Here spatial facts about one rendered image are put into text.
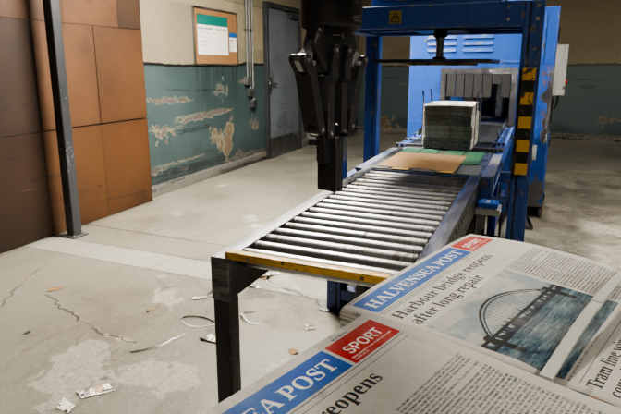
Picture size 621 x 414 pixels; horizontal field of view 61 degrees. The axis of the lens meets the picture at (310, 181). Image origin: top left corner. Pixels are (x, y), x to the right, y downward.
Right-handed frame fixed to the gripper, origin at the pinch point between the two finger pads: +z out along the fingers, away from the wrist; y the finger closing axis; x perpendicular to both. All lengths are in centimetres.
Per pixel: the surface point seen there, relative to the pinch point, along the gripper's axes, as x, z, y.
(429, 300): -18.9, 10.2, -8.1
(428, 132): 110, 27, 232
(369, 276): 22, 35, 42
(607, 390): -35.4, 10.2, -12.9
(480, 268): -19.5, 9.9, 2.5
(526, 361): -29.8, 10.2, -12.8
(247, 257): 52, 35, 32
